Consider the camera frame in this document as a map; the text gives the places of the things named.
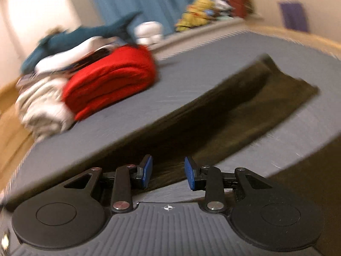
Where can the white window sill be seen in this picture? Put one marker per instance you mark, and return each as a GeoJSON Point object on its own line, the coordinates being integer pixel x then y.
{"type": "Point", "coordinates": [202, 32]}

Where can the red folded duvet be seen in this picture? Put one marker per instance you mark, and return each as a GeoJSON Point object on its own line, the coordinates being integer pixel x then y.
{"type": "Point", "coordinates": [112, 77]}

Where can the white plush toy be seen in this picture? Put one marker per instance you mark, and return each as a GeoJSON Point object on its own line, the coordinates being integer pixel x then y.
{"type": "Point", "coordinates": [149, 30]}

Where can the white folded blanket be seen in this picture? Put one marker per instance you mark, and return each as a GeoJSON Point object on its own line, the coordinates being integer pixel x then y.
{"type": "Point", "coordinates": [42, 104]}

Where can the blue shark plush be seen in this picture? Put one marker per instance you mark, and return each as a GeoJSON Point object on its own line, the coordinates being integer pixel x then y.
{"type": "Point", "coordinates": [80, 34]}

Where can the yellow plush toy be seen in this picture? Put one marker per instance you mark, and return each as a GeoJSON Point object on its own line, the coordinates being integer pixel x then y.
{"type": "Point", "coordinates": [197, 13]}

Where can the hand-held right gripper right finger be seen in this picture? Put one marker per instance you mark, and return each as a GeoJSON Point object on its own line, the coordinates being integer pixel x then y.
{"type": "Point", "coordinates": [190, 173]}

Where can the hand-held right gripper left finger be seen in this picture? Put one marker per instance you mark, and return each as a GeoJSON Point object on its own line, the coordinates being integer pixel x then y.
{"type": "Point", "coordinates": [147, 170]}

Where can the grey mattress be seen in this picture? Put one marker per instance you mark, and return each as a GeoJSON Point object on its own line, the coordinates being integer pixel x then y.
{"type": "Point", "coordinates": [186, 72]}

